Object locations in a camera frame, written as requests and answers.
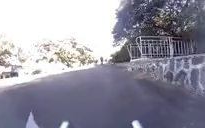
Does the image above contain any person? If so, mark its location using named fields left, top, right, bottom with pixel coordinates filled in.
left=99, top=56, right=105, bottom=66

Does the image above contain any dark hedge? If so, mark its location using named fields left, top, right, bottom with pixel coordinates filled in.
left=109, top=44, right=132, bottom=64

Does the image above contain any grey asphalt road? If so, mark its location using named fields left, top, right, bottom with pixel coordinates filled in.
left=0, top=63, right=205, bottom=128

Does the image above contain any row of pale trees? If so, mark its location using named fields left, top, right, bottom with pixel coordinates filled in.
left=0, top=34, right=98, bottom=79

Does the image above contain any white metal railing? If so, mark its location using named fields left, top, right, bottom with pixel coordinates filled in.
left=126, top=35, right=198, bottom=62

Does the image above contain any robot's own part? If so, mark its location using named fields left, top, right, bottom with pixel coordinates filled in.
left=131, top=119, right=144, bottom=128
left=59, top=120, right=70, bottom=128

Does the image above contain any large dark tree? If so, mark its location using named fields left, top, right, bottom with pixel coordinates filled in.
left=111, top=0, right=205, bottom=54

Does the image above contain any pale pavement strip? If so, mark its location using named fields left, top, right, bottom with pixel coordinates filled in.
left=0, top=63, right=98, bottom=91

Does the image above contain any grey stone wall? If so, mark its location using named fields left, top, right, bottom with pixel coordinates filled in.
left=129, top=53, right=205, bottom=98

